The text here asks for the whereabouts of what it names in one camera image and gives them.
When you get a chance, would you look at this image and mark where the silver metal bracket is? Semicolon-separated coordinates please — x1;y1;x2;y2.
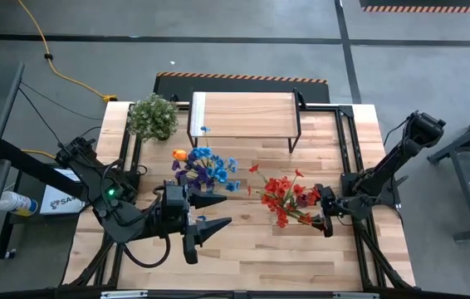
100;290;149;299
332;292;381;299

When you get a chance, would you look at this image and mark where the potted green plant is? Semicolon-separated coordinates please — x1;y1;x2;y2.
125;93;180;142

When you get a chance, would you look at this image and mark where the white spray bottle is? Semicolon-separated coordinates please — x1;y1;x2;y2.
0;190;39;218

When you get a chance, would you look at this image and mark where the red flower stem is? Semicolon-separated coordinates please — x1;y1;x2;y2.
259;189;323;229

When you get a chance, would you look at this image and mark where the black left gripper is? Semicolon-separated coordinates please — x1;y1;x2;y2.
151;179;233;266

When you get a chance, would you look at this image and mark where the workbench with grey legs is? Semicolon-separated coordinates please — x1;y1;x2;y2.
425;105;470;243

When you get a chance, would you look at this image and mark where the black hazard-striped floor mat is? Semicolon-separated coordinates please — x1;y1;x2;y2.
359;0;470;13
153;71;330;104

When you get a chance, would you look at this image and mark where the purple artificial flower bunch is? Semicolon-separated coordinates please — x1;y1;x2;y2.
171;159;216;193

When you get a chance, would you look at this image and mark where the blue artificial flower bunch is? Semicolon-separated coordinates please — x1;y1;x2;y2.
188;125;242;222

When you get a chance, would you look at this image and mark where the wooden shelf with black legs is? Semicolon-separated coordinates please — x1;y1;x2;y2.
186;87;307;154

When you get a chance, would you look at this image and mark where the white printed box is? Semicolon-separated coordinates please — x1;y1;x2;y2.
39;168;86;216

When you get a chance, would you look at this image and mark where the black floor cable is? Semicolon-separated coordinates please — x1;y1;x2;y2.
17;81;103;147

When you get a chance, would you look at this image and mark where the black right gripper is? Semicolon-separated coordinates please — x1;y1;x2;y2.
311;184;350;239

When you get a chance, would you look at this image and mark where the yellow cable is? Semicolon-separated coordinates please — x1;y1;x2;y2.
17;0;119;103
21;148;57;161

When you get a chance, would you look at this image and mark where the red artificial flower bunch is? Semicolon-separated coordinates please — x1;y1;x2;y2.
246;164;307;208

